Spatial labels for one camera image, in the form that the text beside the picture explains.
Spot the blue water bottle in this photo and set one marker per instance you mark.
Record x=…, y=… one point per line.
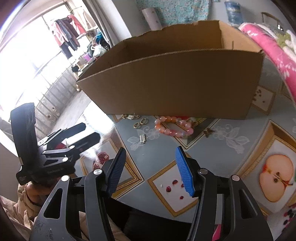
x=233, y=10

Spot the pink floral quilt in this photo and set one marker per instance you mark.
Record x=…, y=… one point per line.
x=281, y=58

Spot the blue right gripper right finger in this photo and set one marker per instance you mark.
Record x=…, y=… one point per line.
x=188, y=169

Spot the wooden chair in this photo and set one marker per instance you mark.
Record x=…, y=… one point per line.
x=271, y=20

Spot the brown cardboard box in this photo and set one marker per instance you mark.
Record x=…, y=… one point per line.
x=206, y=70

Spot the fruit-pattern blue tablecloth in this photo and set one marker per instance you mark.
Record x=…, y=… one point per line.
x=237, y=147

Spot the left hand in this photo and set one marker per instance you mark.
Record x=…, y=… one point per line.
x=37, y=193

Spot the hanging clothes on rack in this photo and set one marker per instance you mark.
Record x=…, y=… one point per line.
x=66, y=32

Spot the bronze butterfly charm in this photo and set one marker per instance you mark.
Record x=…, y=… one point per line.
x=207, y=132

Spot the rolled pink mat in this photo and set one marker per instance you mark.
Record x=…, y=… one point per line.
x=152, y=19

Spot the teal floral hanging cloth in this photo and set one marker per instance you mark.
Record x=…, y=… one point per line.
x=171, y=12

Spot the beige jacket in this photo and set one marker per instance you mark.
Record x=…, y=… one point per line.
x=23, y=214

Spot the silver rhinestone clip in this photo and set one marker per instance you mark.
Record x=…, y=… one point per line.
x=142, y=138

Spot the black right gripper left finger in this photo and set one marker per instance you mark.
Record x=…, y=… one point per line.
x=114, y=171

